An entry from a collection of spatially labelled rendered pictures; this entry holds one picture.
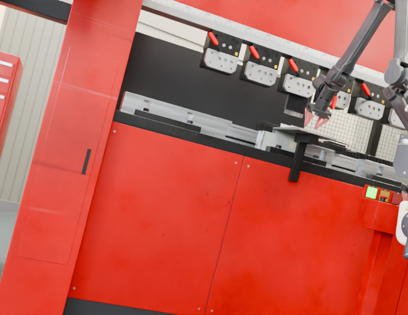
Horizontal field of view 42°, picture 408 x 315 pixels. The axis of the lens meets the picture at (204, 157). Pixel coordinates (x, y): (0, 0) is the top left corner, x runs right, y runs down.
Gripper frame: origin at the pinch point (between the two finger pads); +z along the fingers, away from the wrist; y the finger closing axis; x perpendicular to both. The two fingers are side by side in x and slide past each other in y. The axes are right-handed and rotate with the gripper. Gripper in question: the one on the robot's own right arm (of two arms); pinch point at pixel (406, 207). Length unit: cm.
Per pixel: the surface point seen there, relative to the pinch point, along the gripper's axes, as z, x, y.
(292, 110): -23, 48, 41
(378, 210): 2.6, 14.7, -5.6
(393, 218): 4.1, 7.2, -6.0
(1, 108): 5, 175, 26
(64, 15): -40, 154, 6
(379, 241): 16.0, 8.3, -3.9
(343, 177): -1.3, 20.4, 24.6
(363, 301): 41.4, 9.0, -10.2
